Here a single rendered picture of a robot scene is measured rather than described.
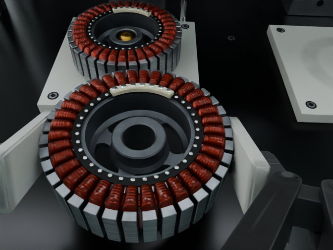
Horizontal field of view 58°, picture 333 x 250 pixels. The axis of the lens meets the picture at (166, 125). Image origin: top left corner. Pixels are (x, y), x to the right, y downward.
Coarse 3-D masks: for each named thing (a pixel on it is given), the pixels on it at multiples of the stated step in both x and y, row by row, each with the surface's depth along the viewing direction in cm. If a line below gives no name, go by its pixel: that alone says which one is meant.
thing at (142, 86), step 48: (96, 96) 19; (144, 96) 20; (192, 96) 19; (48, 144) 16; (96, 144) 19; (192, 144) 17; (96, 192) 14; (144, 192) 14; (192, 192) 15; (144, 240) 16
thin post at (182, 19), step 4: (184, 0) 35; (180, 4) 35; (184, 4) 35; (180, 8) 36; (184, 8) 35; (180, 12) 36; (184, 12) 36; (180, 16) 36; (184, 16) 36; (180, 20) 37; (184, 20) 37
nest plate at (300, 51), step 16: (272, 32) 36; (288, 32) 36; (304, 32) 36; (320, 32) 36; (272, 48) 36; (288, 48) 34; (304, 48) 34; (320, 48) 34; (288, 64) 32; (304, 64) 32; (320, 64) 32; (288, 80) 31; (304, 80) 31; (320, 80) 31; (288, 96) 31; (304, 96) 29; (320, 96) 29; (304, 112) 28; (320, 112) 28
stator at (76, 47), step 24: (120, 0) 32; (72, 24) 30; (96, 24) 30; (120, 24) 33; (144, 24) 32; (168, 24) 30; (72, 48) 28; (96, 48) 27; (120, 48) 27; (144, 48) 27; (168, 48) 28; (96, 72) 27
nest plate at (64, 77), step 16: (192, 32) 36; (64, 48) 33; (192, 48) 33; (64, 64) 31; (192, 64) 32; (48, 80) 29; (64, 80) 29; (80, 80) 29; (192, 80) 30; (48, 96) 28
